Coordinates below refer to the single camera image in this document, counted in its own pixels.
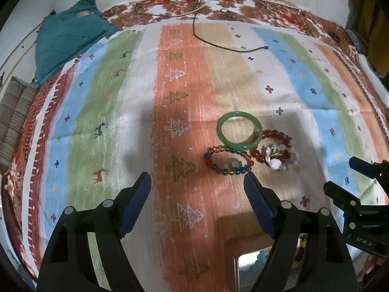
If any multicolour glass bead bracelet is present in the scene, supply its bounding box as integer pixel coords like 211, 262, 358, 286
203, 144, 255, 176

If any black cable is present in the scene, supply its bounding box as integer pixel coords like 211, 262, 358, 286
133, 0, 270, 53

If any white pink bead bracelet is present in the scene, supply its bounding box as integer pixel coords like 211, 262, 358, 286
262, 143, 300, 172

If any wooden jewelry box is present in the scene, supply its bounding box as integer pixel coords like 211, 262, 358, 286
215, 213, 274, 291

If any striped colourful blanket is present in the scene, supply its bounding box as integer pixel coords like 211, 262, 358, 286
18, 21, 388, 291

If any grey striped cushion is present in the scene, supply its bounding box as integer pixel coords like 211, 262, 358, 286
1, 76, 37, 175

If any brown floral bedsheet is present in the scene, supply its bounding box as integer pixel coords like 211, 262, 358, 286
1, 0, 378, 250

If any green jade bangle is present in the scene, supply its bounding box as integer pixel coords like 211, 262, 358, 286
216, 111, 263, 151

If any teal pillow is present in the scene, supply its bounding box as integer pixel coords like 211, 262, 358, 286
34, 0, 119, 88

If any dark red bead bracelet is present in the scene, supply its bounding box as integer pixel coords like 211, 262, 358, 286
248, 129, 293, 165

